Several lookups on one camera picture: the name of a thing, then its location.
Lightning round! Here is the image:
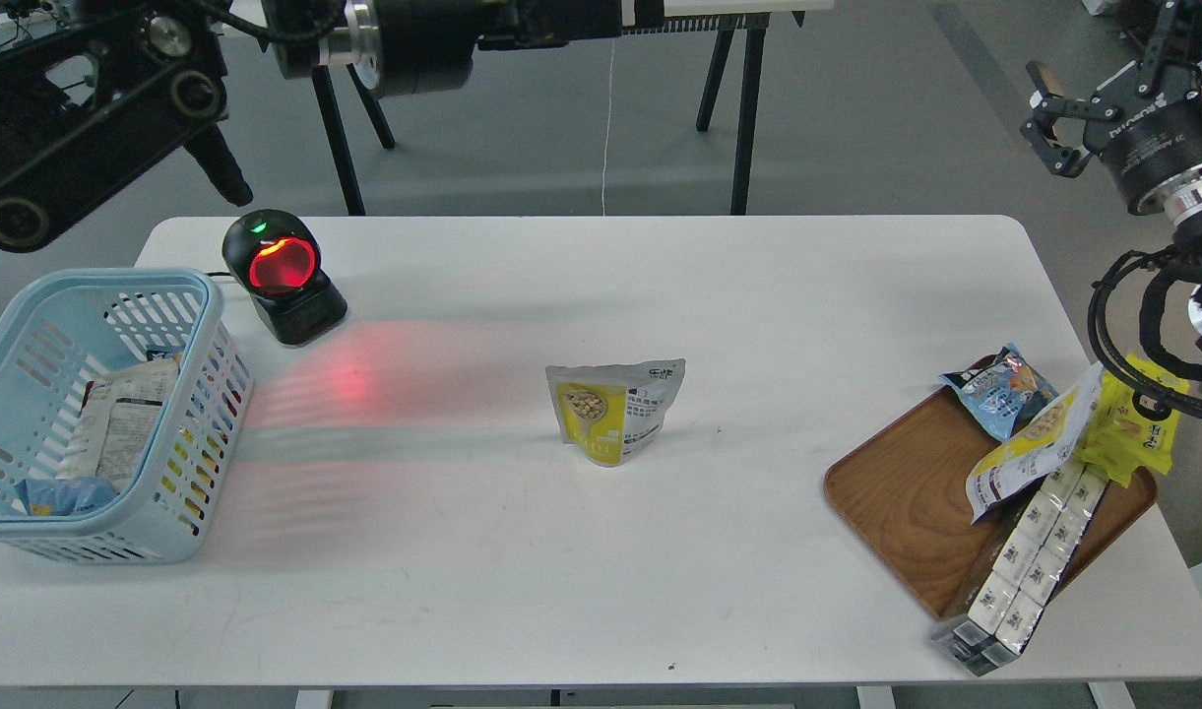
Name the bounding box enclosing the white hanging cable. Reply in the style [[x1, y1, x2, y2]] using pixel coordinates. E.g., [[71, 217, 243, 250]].
[[601, 37, 617, 216]]

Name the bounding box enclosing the light blue plastic basket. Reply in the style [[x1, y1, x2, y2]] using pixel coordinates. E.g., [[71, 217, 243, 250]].
[[0, 268, 252, 564]]

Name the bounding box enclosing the brown wooden tray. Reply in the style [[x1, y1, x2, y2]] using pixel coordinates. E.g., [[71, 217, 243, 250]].
[[825, 385, 1156, 619]]

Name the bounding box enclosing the white snack bag in basket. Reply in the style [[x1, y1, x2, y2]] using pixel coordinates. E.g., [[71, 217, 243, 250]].
[[56, 352, 182, 491]]

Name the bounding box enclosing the black legged background table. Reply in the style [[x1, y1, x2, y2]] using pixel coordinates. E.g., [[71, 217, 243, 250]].
[[305, 0, 837, 216]]

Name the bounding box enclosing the yellow cartoon snack pack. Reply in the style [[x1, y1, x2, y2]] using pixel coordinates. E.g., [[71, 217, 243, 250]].
[[1076, 373, 1182, 487]]

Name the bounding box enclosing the yellow grey snack pouch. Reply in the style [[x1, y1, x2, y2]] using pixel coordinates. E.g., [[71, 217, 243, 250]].
[[545, 358, 686, 467], [965, 363, 1106, 522]]

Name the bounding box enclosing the white boxed snack pack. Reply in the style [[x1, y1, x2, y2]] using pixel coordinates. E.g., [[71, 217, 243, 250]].
[[930, 466, 1107, 677]]

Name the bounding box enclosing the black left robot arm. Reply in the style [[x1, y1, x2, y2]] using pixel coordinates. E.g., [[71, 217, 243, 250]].
[[0, 1, 666, 254]]

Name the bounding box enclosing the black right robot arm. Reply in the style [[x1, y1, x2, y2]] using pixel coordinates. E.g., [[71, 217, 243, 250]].
[[1022, 1, 1202, 419]]

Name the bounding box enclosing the black barcode scanner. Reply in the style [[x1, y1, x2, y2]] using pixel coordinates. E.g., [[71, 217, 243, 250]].
[[221, 208, 349, 346]]

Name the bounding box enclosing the blue snack bag in basket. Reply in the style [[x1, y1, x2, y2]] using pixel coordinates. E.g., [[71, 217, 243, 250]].
[[14, 477, 117, 517]]

